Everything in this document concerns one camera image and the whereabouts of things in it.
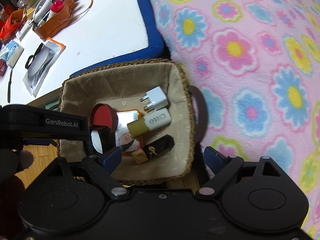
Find white power adapter plug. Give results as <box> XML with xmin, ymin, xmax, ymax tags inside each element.
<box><xmin>140</xmin><ymin>86</ymin><xmax>169</xmax><ymax>112</ymax></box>

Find black scissors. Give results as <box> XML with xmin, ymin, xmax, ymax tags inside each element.
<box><xmin>25</xmin><ymin>43</ymin><xmax>43</xmax><ymax>69</ymax></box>

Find black compact with white inside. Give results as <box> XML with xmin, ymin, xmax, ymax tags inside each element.
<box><xmin>90</xmin><ymin>125</ymin><xmax>116</xmax><ymax>154</ymax></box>

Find pink floral fleece blanket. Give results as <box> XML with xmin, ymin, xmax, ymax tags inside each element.
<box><xmin>150</xmin><ymin>0</ymin><xmax>319</xmax><ymax>239</ymax></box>

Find black and gold lipstick box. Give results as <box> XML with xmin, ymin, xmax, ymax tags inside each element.
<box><xmin>132</xmin><ymin>134</ymin><xmax>175</xmax><ymax>165</ymax></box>

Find clear plastic bag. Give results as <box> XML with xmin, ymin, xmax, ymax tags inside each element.
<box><xmin>23</xmin><ymin>38</ymin><xmax>66</xmax><ymax>97</ymax></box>

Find brown leather pencil pouch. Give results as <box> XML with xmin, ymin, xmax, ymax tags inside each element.
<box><xmin>32</xmin><ymin>0</ymin><xmax>94</xmax><ymax>41</ymax></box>

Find gold and white tube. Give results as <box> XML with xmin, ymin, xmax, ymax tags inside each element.
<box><xmin>127</xmin><ymin>108</ymin><xmax>171</xmax><ymax>138</ymax></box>

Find round red tin lid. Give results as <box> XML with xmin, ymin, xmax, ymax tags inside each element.
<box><xmin>89</xmin><ymin>103</ymin><xmax>118</xmax><ymax>133</ymax></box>

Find woven lined storage basket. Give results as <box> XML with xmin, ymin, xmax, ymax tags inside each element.
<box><xmin>59</xmin><ymin>59</ymin><xmax>202</xmax><ymax>185</ymax></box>

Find black pen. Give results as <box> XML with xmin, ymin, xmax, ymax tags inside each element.
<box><xmin>7</xmin><ymin>68</ymin><xmax>13</xmax><ymax>103</ymax></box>

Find orange plastic bag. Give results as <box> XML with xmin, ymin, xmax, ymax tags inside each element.
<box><xmin>1</xmin><ymin>9</ymin><xmax>27</xmax><ymax>42</ymax></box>

